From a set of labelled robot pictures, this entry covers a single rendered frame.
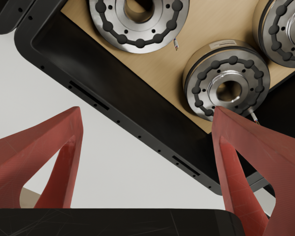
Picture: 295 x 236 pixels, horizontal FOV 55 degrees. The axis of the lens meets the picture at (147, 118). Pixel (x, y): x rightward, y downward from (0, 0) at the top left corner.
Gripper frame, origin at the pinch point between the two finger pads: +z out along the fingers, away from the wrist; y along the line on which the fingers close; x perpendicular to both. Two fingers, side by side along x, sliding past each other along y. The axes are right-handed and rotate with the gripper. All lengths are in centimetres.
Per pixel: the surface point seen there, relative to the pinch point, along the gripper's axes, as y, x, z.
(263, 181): -13.9, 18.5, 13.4
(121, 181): 6, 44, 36
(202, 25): -6.4, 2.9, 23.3
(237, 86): -11.2, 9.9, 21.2
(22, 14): 9.8, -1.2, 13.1
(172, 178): -6, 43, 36
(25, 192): 75, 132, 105
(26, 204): 78, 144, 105
